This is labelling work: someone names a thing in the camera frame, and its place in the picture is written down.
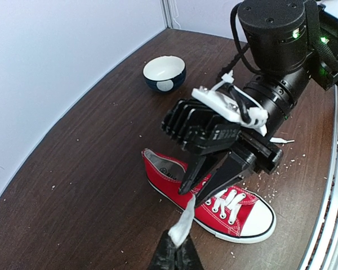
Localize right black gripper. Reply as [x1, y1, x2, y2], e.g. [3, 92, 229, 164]
[178, 132, 282, 207]

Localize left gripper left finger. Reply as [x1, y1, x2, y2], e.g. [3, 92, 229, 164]
[148, 229, 177, 270]

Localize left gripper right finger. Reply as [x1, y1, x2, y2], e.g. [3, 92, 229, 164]
[176, 235, 204, 270]

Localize white shoelace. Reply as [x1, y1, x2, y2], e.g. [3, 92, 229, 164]
[168, 190, 295, 245]

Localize red canvas sneaker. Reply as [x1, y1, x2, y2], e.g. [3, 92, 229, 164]
[141, 148, 277, 244]

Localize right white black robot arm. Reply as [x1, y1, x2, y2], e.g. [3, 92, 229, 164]
[174, 1, 338, 205]

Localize scattered rice grains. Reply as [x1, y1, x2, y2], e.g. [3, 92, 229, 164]
[241, 154, 307, 204]

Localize blue white polka-dot bowl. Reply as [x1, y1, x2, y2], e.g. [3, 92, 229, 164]
[143, 56, 186, 93]

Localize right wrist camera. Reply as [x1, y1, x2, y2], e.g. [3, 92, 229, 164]
[161, 84, 270, 156]

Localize right aluminium frame post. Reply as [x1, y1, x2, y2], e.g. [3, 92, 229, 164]
[160, 0, 179, 29]

